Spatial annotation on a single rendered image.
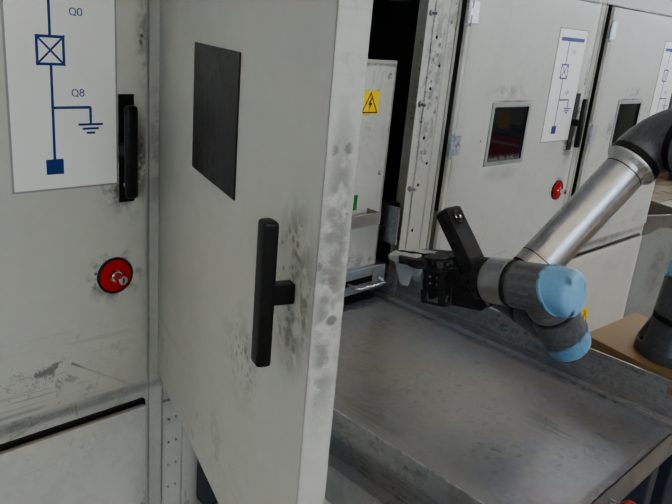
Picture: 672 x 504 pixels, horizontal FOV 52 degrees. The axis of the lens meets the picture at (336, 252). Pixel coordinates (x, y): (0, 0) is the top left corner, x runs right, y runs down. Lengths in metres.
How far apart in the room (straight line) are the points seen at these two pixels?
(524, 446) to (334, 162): 0.73
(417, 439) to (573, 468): 0.24
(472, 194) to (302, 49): 1.21
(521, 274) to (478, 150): 0.72
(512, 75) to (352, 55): 1.28
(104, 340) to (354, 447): 0.44
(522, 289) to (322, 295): 0.53
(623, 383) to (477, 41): 0.81
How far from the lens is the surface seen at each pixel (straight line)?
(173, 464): 1.41
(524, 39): 1.83
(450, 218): 1.15
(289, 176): 0.62
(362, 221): 1.50
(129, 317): 1.18
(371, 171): 1.55
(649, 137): 1.30
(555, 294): 1.05
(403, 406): 1.21
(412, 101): 1.60
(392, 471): 1.00
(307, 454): 0.67
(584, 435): 1.25
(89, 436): 1.25
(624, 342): 1.71
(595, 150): 2.31
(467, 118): 1.68
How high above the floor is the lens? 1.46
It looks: 18 degrees down
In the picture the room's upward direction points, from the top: 5 degrees clockwise
